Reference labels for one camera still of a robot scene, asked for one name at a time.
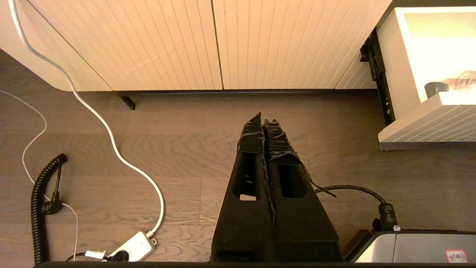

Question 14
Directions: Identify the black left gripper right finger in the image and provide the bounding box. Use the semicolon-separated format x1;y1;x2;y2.
263;118;343;261

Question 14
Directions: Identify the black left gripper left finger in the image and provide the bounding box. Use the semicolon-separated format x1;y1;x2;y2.
211;112;276;261

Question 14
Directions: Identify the white drawer with black handle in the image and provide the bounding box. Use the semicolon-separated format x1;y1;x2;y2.
359;6;476;151

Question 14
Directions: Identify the clear water bottle grey cap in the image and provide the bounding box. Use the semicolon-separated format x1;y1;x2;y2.
425;70;476;99

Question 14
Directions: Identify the light grey robot base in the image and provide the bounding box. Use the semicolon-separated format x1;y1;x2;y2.
344;229;476;263

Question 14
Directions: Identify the white low cabinet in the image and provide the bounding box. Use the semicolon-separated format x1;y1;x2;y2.
0;0;393;111

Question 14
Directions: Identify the white extension socket block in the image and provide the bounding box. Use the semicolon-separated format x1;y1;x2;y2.
108;231;158;262

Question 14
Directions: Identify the black cable loop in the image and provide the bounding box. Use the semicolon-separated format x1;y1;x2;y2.
314;184;400;232

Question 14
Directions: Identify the thick white cable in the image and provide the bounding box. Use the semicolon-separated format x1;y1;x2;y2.
8;0;166;239

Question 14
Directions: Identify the black coiled cable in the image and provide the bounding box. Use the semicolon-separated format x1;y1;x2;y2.
30;153;68;265

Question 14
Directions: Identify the thin white cable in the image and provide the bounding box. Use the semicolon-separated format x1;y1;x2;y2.
0;89;80;261

